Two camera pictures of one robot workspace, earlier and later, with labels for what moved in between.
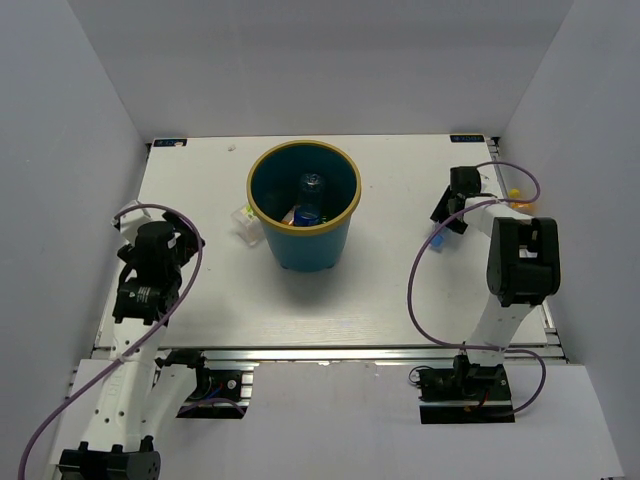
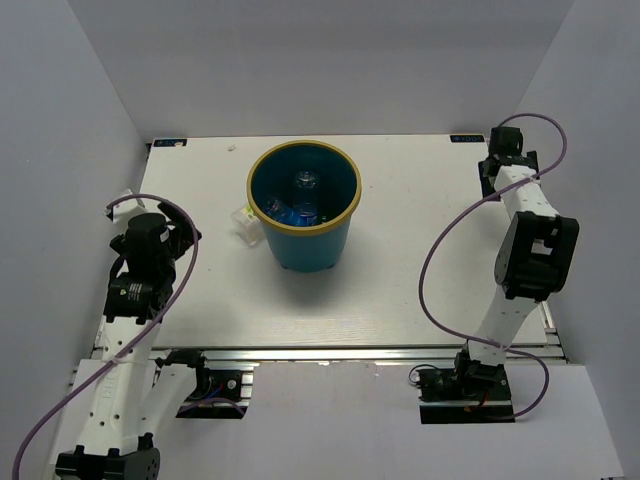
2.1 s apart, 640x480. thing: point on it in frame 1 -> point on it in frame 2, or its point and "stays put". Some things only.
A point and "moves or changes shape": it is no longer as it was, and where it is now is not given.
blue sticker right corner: (467, 138) stays put
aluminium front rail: (355, 353) stays put
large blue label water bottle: (438, 241) moves or changes shape
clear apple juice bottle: (247, 225) stays put
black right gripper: (439, 213) -> (488, 193)
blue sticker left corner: (170, 142) stays put
